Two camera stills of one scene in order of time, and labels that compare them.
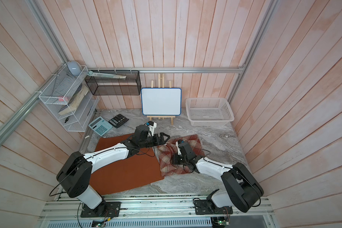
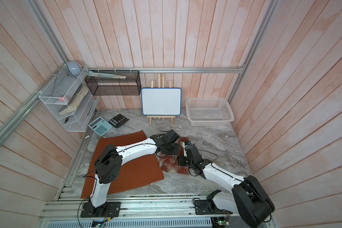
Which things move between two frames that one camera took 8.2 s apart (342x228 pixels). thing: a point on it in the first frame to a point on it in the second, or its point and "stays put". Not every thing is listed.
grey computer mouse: x=74 y=67 stays put
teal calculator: x=100 y=126 stays put
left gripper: x=157 y=140 to x=176 y=150
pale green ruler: x=91 y=73 stays put
